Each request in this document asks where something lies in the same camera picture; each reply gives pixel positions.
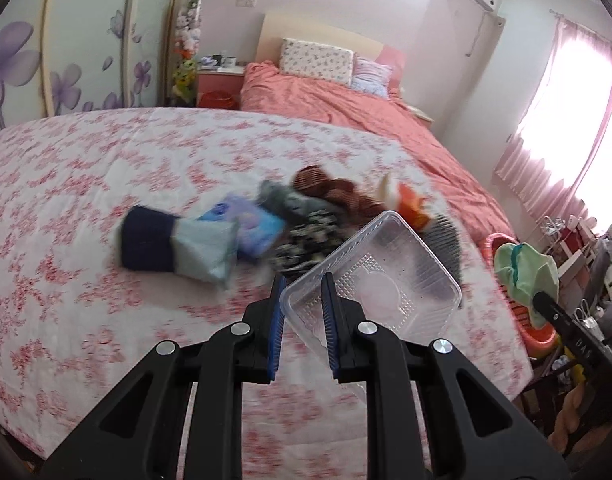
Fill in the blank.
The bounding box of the black and white patterned cloth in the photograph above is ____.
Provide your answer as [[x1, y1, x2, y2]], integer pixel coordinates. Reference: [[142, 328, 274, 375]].
[[270, 207, 359, 277]]

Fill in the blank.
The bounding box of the pink curtain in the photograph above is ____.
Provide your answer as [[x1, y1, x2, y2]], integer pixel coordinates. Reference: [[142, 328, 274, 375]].
[[493, 14, 612, 243]]

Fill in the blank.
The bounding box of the brown striped scrunchie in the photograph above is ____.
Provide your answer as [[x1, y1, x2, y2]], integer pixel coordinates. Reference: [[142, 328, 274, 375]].
[[292, 165, 387, 222]]

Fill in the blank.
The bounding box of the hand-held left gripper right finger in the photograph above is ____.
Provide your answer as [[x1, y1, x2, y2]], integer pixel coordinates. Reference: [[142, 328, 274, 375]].
[[321, 272, 572, 480]]

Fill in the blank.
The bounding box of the bed with pink duvet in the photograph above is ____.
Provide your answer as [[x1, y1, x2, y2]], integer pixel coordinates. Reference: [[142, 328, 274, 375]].
[[240, 60, 517, 248]]

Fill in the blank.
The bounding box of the grey sock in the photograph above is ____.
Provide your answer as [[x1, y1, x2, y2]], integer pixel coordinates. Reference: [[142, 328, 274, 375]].
[[258, 180, 313, 222]]

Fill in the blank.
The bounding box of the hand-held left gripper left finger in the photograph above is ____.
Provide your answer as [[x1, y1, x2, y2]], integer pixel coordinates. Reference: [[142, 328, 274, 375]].
[[38, 274, 287, 480]]

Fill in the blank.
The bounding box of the wooden bedside table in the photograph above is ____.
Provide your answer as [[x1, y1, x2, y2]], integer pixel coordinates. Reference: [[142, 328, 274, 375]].
[[405, 104, 435, 125]]

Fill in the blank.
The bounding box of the wardrobe with purple flowers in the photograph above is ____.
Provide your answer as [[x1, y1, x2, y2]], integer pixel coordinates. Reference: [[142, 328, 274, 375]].
[[0, 0, 187, 147]]

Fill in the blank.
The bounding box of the white storage rack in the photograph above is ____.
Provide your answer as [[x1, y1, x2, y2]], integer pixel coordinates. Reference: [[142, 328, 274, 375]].
[[540, 214, 612, 311]]

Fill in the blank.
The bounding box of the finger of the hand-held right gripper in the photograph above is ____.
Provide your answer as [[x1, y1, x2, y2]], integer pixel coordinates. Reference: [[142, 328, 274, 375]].
[[532, 290, 575, 335]]

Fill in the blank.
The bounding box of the navy and pale green sock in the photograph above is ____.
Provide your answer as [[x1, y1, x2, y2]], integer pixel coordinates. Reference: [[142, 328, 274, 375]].
[[117, 204, 239, 289]]

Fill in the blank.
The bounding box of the floral pink tablecloth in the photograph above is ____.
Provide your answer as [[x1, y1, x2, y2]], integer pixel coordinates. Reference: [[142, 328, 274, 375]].
[[0, 107, 535, 463]]

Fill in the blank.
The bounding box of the hanging column of stuffed toys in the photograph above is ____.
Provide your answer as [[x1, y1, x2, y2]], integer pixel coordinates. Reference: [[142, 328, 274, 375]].
[[171, 0, 209, 107]]

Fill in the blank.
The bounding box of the dark grey ribbed cloth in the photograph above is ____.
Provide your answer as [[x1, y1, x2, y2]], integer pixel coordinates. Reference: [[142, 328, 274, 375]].
[[422, 211, 467, 283]]

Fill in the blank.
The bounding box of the orange and white packet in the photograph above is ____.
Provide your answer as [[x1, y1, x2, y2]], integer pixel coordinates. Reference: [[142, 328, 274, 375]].
[[377, 174, 433, 232]]

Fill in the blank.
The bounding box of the clear plastic food container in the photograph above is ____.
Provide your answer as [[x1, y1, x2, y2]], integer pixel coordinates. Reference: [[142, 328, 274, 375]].
[[280, 211, 462, 401]]

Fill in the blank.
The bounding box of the beige headboard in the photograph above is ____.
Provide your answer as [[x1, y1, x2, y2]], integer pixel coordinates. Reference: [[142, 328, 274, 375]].
[[256, 12, 407, 97]]

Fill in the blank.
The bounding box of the orange plastic basket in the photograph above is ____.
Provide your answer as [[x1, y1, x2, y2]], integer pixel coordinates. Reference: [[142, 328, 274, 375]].
[[478, 232, 562, 361]]

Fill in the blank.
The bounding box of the striped pillow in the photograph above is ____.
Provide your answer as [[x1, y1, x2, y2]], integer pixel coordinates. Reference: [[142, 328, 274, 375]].
[[351, 57, 393, 99]]

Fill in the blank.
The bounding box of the blue tissue packet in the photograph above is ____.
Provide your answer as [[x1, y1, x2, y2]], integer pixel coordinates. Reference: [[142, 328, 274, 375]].
[[196, 192, 287, 262]]

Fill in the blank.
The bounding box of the floral pillow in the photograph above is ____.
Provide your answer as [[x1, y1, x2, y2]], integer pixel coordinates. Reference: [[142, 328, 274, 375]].
[[278, 37, 357, 86]]

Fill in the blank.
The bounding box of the green cloth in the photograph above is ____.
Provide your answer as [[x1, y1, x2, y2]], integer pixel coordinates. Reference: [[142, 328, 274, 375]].
[[493, 242, 559, 328]]

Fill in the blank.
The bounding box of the pink nightstand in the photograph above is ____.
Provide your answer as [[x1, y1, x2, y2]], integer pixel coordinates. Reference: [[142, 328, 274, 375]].
[[196, 67, 247, 109]]

